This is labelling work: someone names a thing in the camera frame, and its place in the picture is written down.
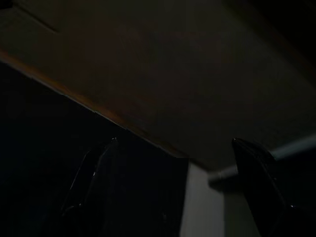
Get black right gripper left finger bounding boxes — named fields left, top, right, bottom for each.
left=48, top=137, right=119, bottom=237

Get grey pipe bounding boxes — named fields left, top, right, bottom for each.
left=208, top=134, right=316, bottom=189

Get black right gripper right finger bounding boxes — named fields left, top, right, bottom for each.
left=231, top=137, right=316, bottom=237

